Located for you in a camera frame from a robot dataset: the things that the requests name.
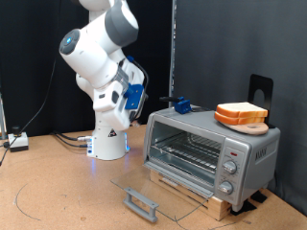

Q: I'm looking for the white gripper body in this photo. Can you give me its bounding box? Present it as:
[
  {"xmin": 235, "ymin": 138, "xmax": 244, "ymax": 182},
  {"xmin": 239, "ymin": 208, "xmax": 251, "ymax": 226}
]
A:
[{"xmin": 101, "ymin": 60, "xmax": 149, "ymax": 132}]

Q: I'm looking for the glass oven door with handle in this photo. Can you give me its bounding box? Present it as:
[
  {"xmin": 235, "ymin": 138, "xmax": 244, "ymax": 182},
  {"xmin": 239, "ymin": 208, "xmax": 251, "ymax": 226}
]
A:
[{"xmin": 109, "ymin": 160, "xmax": 215, "ymax": 223}]

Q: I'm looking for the white bread slice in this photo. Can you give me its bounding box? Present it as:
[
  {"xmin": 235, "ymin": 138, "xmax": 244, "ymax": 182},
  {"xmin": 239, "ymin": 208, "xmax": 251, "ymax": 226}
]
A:
[
  {"xmin": 214, "ymin": 111, "xmax": 267, "ymax": 126},
  {"xmin": 216, "ymin": 102, "xmax": 270, "ymax": 119}
]

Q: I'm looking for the silver oven knob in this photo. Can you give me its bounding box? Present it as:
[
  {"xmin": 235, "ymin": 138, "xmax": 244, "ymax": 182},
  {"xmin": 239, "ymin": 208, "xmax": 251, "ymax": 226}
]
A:
[
  {"xmin": 218, "ymin": 180, "xmax": 234, "ymax": 196},
  {"xmin": 223, "ymin": 159, "xmax": 238, "ymax": 175}
]

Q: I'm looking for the silver toaster oven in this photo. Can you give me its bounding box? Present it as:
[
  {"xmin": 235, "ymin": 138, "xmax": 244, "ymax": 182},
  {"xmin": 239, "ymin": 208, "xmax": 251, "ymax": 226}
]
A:
[{"xmin": 142, "ymin": 103, "xmax": 282, "ymax": 213}]

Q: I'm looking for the grey metal pole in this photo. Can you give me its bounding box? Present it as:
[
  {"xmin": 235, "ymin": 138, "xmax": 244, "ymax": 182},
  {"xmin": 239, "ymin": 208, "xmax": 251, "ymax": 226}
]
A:
[{"xmin": 168, "ymin": 0, "xmax": 177, "ymax": 108}]

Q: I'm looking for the emergency stop button box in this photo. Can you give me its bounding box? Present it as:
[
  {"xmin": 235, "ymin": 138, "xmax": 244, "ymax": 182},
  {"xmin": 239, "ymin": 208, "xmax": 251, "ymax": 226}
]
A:
[{"xmin": 8, "ymin": 126, "xmax": 30, "ymax": 152}]

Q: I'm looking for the thin metal stand leg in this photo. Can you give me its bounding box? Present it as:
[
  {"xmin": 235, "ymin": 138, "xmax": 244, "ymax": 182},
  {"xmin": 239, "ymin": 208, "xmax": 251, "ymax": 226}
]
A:
[{"xmin": 0, "ymin": 92, "xmax": 7, "ymax": 141}]

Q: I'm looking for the round wooden plate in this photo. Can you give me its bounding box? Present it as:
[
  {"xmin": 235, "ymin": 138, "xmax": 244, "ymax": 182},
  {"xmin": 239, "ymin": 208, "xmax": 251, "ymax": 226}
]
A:
[{"xmin": 222, "ymin": 121, "xmax": 270, "ymax": 136}]

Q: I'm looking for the slatted wooden block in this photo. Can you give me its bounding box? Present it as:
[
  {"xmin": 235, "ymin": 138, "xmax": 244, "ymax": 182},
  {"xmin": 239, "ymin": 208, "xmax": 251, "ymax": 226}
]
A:
[{"xmin": 149, "ymin": 169, "xmax": 233, "ymax": 222}]

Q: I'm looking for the black metal bookend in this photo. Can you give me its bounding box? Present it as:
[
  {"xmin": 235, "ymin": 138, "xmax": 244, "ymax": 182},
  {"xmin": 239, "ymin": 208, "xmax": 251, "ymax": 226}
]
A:
[{"xmin": 248, "ymin": 74, "xmax": 276, "ymax": 129}]

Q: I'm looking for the black foam pad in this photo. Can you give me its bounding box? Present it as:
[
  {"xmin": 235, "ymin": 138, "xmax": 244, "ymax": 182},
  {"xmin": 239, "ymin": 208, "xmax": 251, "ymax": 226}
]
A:
[
  {"xmin": 229, "ymin": 199, "xmax": 258, "ymax": 217},
  {"xmin": 250, "ymin": 190, "xmax": 268, "ymax": 204}
]

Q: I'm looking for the dark grey backdrop curtain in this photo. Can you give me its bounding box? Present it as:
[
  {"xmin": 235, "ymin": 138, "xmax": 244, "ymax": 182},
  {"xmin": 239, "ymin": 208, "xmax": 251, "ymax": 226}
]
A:
[{"xmin": 176, "ymin": 0, "xmax": 307, "ymax": 215}]

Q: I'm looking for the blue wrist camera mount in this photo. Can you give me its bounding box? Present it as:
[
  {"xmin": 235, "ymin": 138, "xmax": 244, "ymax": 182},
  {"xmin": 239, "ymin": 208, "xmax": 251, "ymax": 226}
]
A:
[{"xmin": 124, "ymin": 83, "xmax": 146, "ymax": 110}]

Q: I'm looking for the base cable with silver connector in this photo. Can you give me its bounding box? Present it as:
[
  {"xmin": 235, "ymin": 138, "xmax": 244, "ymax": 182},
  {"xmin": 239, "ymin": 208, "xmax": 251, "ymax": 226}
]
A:
[{"xmin": 52, "ymin": 130, "xmax": 94, "ymax": 143}]

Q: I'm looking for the black base cable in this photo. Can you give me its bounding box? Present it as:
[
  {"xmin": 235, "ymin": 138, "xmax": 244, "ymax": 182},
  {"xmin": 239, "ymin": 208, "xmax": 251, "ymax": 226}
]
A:
[{"xmin": 54, "ymin": 133, "xmax": 90, "ymax": 150}]

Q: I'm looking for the wire oven rack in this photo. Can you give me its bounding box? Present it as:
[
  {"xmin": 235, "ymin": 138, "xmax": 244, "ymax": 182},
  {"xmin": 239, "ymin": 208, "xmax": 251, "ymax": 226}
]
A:
[{"xmin": 150, "ymin": 132, "xmax": 223, "ymax": 175}]

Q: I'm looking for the long black hanging cable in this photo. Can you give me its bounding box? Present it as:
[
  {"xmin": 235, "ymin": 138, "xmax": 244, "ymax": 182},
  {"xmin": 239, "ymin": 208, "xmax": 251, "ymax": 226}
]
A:
[{"xmin": 0, "ymin": 56, "xmax": 59, "ymax": 167}]

